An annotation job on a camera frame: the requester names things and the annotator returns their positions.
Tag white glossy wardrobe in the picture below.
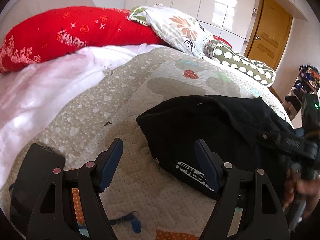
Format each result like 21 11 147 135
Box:
125 0 255 53

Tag pink white bed sheet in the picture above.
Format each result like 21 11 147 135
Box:
1 43 160 185

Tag heart patterned quilt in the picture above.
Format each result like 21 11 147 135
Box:
0 47 295 240

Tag wooden door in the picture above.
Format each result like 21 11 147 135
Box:
245 0 293 70

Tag round beige headboard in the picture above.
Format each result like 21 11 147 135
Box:
1 0 95 42

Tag floral white pillow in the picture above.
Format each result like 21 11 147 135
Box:
129 4 213 58

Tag black pants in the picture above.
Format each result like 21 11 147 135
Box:
136 95 294 199

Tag red long pillow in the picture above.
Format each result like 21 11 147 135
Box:
0 5 232 74

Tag person right hand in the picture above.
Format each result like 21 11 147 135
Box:
282 169 319 213

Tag cluttered shoe rack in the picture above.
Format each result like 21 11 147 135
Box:
282 64 319 121

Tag green white patterned bolster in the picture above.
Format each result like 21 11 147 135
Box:
204 40 276 87

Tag black phone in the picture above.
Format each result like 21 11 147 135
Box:
9 143 66 232

